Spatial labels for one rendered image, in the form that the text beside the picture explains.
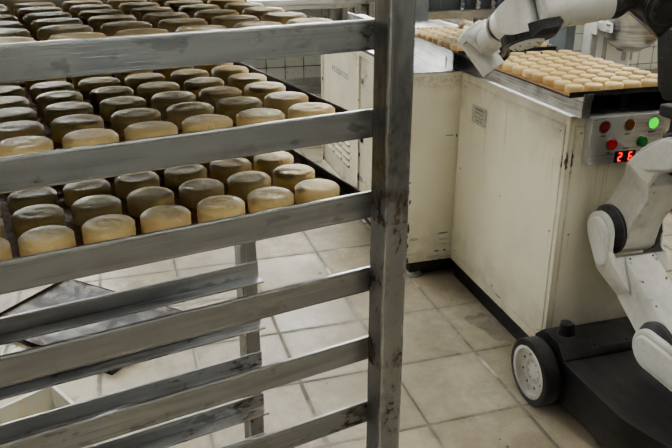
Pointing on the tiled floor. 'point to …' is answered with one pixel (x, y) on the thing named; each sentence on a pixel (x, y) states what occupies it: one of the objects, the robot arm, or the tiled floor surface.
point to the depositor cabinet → (424, 193)
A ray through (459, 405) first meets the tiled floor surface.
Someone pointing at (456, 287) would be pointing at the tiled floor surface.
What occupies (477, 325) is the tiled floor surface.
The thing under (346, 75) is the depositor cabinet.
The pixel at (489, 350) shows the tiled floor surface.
